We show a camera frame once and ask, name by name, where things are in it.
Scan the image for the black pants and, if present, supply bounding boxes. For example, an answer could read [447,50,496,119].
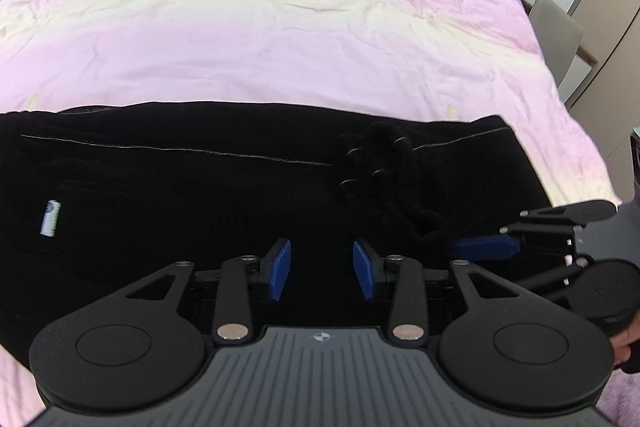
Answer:
[1,102,550,362]

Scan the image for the grey bedside chair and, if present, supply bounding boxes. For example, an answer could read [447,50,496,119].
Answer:
[528,0,582,87]

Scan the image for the person hand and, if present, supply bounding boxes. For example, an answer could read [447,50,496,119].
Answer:
[610,314,640,366]

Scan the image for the pink bed cover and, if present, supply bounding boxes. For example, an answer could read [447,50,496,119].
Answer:
[1,0,613,426]

